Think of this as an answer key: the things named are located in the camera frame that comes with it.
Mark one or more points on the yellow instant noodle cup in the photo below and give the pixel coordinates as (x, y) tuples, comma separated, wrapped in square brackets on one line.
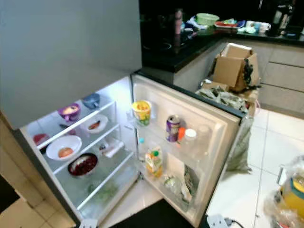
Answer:
[(141, 113)]

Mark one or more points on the grey fridge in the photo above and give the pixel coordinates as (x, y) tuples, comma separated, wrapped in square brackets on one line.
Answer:
[(66, 47)]

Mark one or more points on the small red fruit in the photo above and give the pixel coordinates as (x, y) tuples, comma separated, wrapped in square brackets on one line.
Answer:
[(40, 138)]

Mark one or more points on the white bowl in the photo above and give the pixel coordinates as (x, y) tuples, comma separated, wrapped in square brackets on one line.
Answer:
[(56, 145)]

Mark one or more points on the purple bowl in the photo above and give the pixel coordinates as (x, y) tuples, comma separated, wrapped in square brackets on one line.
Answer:
[(69, 113)]

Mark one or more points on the orange round fruit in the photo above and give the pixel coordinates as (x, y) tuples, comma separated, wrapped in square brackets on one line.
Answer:
[(65, 152)]

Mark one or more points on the blue grey bowl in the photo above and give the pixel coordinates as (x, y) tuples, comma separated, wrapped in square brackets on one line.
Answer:
[(90, 101)]

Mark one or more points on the brown sausage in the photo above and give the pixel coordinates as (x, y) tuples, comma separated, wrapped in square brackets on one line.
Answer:
[(94, 125)]

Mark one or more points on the metal bowl red berries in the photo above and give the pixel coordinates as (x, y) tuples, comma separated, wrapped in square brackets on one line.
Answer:
[(82, 165)]

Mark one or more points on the white oval plate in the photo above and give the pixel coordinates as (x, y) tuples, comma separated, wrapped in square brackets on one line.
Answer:
[(101, 122)]

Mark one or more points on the white wrapped package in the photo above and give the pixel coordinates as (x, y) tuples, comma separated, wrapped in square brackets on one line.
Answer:
[(111, 148)]

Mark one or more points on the leafy green vegetables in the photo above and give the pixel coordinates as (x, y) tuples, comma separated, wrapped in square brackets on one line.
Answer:
[(105, 191)]

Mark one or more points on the clear bottle teal cap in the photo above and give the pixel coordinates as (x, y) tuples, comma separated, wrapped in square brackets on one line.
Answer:
[(141, 149)]

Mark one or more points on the yellow juice carton green cap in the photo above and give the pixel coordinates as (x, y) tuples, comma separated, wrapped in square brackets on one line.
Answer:
[(154, 163)]

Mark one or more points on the purple drink can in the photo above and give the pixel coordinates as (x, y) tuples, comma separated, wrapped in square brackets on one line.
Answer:
[(173, 128)]

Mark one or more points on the black induction cooktop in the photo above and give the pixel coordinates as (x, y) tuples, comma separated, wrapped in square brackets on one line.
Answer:
[(164, 43)]

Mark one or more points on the small orange cap bottle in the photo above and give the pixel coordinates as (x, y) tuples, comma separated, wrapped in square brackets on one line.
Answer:
[(182, 134)]

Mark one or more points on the small green vegetable pack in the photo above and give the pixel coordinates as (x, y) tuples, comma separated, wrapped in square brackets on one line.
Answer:
[(170, 183)]

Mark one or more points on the black carpet floor mat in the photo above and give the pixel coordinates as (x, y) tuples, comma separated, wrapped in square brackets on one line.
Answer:
[(152, 217)]

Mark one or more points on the pink tumbler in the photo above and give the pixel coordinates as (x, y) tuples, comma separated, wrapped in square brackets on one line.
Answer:
[(178, 21)]

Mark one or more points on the green snack package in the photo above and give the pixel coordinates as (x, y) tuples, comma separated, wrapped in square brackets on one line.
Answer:
[(188, 185)]

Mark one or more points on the blue white checked cloth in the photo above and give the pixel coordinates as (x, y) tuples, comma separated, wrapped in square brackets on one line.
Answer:
[(192, 22)]

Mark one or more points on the green plastic basket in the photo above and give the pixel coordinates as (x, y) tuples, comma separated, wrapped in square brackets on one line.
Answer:
[(207, 19)]

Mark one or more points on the grey green sack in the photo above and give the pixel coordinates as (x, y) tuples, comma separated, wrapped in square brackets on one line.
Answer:
[(228, 99)]

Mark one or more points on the open cardboard box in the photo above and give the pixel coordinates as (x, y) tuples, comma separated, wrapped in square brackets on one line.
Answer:
[(230, 69)]

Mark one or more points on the red tray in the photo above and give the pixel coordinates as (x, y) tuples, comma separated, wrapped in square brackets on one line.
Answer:
[(225, 23)]

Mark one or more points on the pale green crumpled cloth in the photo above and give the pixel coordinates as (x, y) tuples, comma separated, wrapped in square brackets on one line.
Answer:
[(249, 28)]

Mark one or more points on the white mug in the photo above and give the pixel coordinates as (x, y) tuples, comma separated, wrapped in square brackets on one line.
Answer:
[(266, 26)]

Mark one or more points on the kitchen cabinet black countertop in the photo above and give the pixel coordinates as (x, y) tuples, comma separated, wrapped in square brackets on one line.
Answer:
[(285, 71)]

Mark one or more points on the black kettle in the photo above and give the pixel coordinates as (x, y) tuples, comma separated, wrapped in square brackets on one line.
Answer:
[(283, 18)]

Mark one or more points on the clear plastic bag yellow contents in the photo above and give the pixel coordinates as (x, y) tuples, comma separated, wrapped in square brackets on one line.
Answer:
[(289, 194)]

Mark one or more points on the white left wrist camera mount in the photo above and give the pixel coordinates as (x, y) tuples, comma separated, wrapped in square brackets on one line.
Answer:
[(88, 223)]

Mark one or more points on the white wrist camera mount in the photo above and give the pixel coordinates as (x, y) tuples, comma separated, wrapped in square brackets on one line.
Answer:
[(217, 222), (88, 223)]

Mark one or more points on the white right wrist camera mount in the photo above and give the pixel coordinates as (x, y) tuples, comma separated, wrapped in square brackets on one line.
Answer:
[(217, 222)]

